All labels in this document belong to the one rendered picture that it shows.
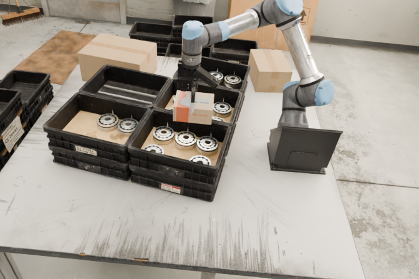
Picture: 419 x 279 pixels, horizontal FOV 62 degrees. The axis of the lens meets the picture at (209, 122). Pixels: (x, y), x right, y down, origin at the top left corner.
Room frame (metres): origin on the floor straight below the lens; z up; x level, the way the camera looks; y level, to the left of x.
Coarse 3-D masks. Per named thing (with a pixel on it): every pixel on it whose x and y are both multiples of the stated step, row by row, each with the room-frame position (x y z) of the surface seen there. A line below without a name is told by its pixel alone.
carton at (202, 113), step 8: (176, 96) 1.20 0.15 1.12; (184, 96) 1.21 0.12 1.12; (200, 96) 1.22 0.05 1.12; (208, 96) 1.23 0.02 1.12; (176, 104) 1.15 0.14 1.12; (200, 104) 1.16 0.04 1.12; (208, 104) 1.17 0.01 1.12; (176, 112) 1.13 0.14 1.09; (184, 112) 1.13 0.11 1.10; (200, 112) 1.13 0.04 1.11; (208, 112) 1.13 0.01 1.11; (176, 120) 1.13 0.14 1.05; (184, 120) 1.13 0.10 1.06; (192, 120) 1.13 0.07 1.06; (200, 120) 1.13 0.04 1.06; (208, 120) 1.13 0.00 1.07
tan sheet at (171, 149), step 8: (152, 136) 1.26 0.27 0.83; (144, 144) 1.20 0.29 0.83; (160, 144) 1.21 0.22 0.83; (168, 144) 1.21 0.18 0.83; (168, 152) 1.16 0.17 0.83; (176, 152) 1.17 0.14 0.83; (184, 152) 1.17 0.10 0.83; (192, 152) 1.18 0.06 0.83; (216, 152) 1.20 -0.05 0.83; (216, 160) 1.14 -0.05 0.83
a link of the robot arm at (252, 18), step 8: (256, 8) 1.56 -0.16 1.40; (240, 16) 1.49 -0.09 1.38; (248, 16) 1.51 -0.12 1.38; (256, 16) 1.52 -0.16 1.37; (232, 24) 1.43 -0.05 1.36; (240, 24) 1.46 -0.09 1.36; (248, 24) 1.49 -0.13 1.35; (256, 24) 1.52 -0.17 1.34; (264, 24) 1.54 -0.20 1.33; (232, 32) 1.42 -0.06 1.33; (240, 32) 1.47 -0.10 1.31
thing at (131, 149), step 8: (152, 112) 1.32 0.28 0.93; (160, 112) 1.33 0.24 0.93; (168, 112) 1.33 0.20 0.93; (144, 120) 1.25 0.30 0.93; (136, 136) 1.14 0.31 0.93; (128, 144) 1.08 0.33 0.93; (224, 144) 1.14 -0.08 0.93; (136, 152) 1.05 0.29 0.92; (144, 152) 1.05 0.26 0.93; (152, 152) 1.05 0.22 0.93; (168, 160) 1.03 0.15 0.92; (176, 160) 1.02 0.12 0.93; (184, 160) 1.02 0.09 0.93; (200, 168) 1.00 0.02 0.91; (208, 168) 1.00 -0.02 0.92; (216, 168) 1.00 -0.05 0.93
